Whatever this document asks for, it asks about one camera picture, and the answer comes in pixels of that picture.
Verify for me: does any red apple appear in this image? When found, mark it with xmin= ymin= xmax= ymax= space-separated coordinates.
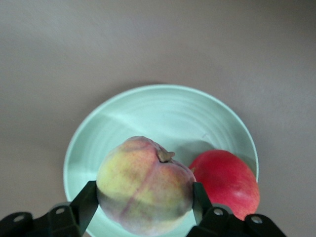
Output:
xmin=189 ymin=149 xmax=261 ymax=221

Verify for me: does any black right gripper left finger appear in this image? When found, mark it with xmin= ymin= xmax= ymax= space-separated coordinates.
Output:
xmin=0 ymin=181 xmax=100 ymax=237

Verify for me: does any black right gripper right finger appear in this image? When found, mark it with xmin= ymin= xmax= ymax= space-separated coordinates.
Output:
xmin=186 ymin=182 xmax=288 ymax=237

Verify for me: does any light green plate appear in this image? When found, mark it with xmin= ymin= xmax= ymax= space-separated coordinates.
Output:
xmin=63 ymin=84 xmax=259 ymax=237

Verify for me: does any yellow pink peach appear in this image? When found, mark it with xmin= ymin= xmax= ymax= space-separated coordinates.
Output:
xmin=96 ymin=136 xmax=197 ymax=237

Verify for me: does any brown table cover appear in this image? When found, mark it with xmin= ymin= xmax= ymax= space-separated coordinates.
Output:
xmin=0 ymin=0 xmax=316 ymax=237

